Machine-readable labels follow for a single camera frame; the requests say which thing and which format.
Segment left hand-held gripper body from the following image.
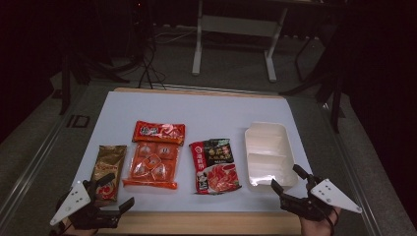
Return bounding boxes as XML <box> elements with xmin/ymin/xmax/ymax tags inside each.
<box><xmin>49</xmin><ymin>180</ymin><xmax>121</xmax><ymax>230</ymax></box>

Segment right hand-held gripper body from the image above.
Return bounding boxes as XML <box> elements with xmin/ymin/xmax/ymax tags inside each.
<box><xmin>279</xmin><ymin>178</ymin><xmax>363</xmax><ymax>222</ymax></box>

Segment gold snack packet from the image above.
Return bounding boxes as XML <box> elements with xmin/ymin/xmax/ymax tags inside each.
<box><xmin>89</xmin><ymin>145</ymin><xmax>128</xmax><ymax>207</ymax></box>

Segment white two-compartment container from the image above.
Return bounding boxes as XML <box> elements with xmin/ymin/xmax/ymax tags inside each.
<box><xmin>244</xmin><ymin>121</ymin><xmax>299</xmax><ymax>193</ymax></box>

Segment clear bag of orange sachets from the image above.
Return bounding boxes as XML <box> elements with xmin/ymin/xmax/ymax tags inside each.
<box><xmin>122</xmin><ymin>140</ymin><xmax>181</xmax><ymax>191</ymax></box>

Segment red and black seasoning packet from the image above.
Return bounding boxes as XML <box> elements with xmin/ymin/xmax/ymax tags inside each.
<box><xmin>189</xmin><ymin>138</ymin><xmax>243</xmax><ymax>196</ymax></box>

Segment person's left hand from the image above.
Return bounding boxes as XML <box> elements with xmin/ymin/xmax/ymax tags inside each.
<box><xmin>62</xmin><ymin>218</ymin><xmax>99</xmax><ymax>236</ymax></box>

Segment person's right hand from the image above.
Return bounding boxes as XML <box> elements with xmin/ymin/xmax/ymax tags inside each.
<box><xmin>299</xmin><ymin>206</ymin><xmax>342</xmax><ymax>236</ymax></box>

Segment red snack packet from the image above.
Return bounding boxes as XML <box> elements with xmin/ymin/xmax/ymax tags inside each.
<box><xmin>132</xmin><ymin>120</ymin><xmax>187</xmax><ymax>147</ymax></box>

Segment black metal stand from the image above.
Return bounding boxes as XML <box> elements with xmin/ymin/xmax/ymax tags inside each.
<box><xmin>279</xmin><ymin>32</ymin><xmax>346</xmax><ymax>134</ymax></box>
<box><xmin>58</xmin><ymin>53</ymin><xmax>131</xmax><ymax>116</ymax></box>

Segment white table mat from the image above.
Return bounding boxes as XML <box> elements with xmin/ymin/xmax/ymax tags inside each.
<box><xmin>61</xmin><ymin>90</ymin><xmax>313</xmax><ymax>213</ymax></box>

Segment white metal stand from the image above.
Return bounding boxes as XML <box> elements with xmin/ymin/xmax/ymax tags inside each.
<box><xmin>191</xmin><ymin>0</ymin><xmax>289</xmax><ymax>83</ymax></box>

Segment black floor cables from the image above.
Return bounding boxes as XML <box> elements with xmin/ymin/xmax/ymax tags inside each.
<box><xmin>137</xmin><ymin>32</ymin><xmax>169</xmax><ymax>89</ymax></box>

